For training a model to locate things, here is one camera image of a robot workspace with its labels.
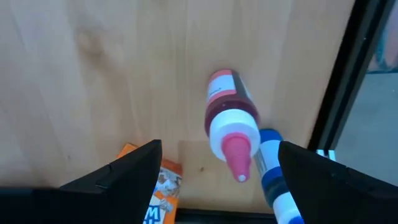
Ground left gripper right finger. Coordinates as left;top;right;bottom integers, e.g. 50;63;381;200
277;141;398;224

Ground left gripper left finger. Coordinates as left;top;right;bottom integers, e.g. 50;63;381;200
0;139;163;224

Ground orange snack box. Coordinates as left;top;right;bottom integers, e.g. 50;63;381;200
116;142;183;224

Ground pink food colouring bottle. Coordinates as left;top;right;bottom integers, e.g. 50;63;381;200
204;68;261;184

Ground blue food colouring bottle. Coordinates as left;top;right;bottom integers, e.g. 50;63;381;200
253;128;305;224

